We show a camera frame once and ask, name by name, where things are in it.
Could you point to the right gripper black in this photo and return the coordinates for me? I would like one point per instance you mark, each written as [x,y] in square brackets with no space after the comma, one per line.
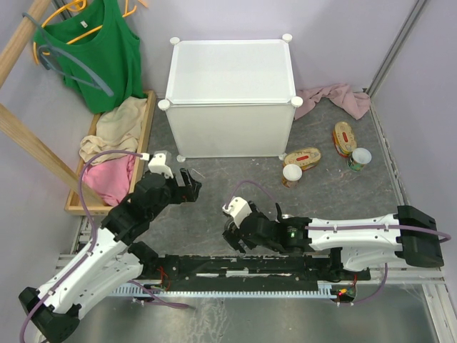
[233,240]

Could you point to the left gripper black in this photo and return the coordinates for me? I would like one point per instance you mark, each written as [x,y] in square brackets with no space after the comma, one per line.
[188,193]

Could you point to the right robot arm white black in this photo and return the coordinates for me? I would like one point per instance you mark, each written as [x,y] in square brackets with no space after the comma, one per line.
[355,244]

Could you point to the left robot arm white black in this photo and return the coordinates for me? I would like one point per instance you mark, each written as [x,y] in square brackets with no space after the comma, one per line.
[112,256]

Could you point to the white cube cabinet counter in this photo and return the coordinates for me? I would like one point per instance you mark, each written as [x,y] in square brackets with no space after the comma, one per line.
[231,98]

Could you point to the orange can white lid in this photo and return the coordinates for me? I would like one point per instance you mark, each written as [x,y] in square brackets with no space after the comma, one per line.
[291,175]

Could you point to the pink cloth in tray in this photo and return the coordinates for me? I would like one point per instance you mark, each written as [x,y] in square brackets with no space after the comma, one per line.
[111,179]

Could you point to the beige cloth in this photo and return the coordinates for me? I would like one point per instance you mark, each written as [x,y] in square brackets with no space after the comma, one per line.
[119,129]

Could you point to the oval gold tin near cabinet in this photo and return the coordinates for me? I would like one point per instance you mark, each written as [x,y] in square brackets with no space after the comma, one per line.
[305,158]

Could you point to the oval gold tin right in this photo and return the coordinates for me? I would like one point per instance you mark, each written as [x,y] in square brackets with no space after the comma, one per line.
[344,139]

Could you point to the green can white lid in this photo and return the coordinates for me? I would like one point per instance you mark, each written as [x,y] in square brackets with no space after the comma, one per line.
[358,158]

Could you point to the green tank top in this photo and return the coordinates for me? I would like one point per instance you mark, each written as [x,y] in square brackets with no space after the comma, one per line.
[113,54]

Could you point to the mauve cloth on floor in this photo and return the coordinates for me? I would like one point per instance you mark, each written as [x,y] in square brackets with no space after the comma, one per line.
[356,104]

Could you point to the wooden rack pole lower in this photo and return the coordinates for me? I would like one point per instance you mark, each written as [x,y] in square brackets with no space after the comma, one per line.
[27,140]

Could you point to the wooden rack pole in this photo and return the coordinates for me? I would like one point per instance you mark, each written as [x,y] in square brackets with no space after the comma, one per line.
[21,37]
[27,140]

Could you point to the orange clothes hanger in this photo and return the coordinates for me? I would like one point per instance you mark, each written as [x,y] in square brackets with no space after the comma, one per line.
[86,21]

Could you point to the wooden rack pole upper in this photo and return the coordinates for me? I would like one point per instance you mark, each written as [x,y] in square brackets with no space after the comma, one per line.
[21,37]

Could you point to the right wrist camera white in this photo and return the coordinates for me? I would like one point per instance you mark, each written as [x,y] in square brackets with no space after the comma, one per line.
[236,209]

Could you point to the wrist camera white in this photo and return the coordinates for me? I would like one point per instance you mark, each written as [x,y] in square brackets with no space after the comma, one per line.
[157,163]
[236,209]

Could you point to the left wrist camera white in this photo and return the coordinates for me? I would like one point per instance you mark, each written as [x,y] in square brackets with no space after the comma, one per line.
[157,163]

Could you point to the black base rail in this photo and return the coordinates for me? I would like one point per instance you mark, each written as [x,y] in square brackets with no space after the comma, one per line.
[253,273]

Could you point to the white cable duct comb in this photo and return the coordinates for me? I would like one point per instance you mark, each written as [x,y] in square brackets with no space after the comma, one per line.
[130,290]

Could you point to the aluminium floor rail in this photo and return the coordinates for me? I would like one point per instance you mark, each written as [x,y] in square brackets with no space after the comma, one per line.
[404,276]

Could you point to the aluminium frame post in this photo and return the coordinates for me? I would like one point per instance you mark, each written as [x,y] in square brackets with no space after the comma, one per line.
[402,36]

